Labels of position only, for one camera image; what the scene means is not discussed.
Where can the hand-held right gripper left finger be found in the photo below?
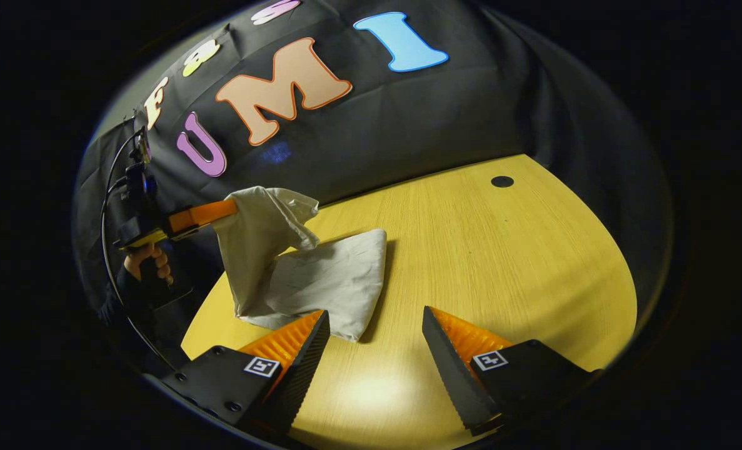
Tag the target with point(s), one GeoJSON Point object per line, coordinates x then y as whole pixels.
{"type": "Point", "coordinates": [302, 375]}

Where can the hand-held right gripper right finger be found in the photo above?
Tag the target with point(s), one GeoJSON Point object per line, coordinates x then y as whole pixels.
{"type": "Point", "coordinates": [452, 375]}

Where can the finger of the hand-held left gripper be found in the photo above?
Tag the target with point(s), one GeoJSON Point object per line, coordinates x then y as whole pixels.
{"type": "Point", "coordinates": [202, 215]}

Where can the white jeans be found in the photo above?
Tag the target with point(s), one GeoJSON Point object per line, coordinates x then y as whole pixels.
{"type": "Point", "coordinates": [327, 281]}

